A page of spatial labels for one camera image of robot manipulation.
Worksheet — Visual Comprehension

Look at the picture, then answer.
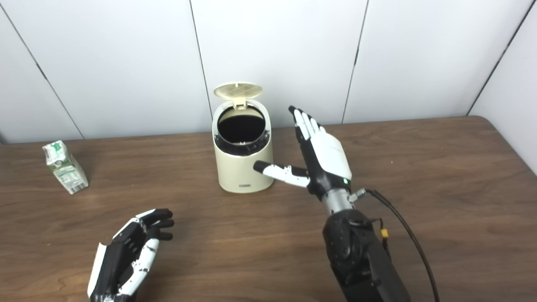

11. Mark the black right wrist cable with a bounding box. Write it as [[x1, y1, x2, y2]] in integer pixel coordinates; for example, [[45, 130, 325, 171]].
[[357, 189, 440, 302]]

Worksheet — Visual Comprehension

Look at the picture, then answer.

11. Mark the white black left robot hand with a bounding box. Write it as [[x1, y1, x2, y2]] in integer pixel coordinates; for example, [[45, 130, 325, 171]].
[[87, 208, 175, 302]]

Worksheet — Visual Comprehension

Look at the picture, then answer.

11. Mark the cream-colored lidded bin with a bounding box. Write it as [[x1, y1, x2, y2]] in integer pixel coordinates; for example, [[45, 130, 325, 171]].
[[212, 82, 274, 194]]

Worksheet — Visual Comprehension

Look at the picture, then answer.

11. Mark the green white milk carton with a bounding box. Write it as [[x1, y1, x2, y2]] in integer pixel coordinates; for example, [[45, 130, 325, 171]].
[[42, 141, 89, 195]]

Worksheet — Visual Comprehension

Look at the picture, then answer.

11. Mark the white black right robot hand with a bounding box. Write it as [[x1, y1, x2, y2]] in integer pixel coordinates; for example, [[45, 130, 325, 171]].
[[253, 105, 353, 202]]

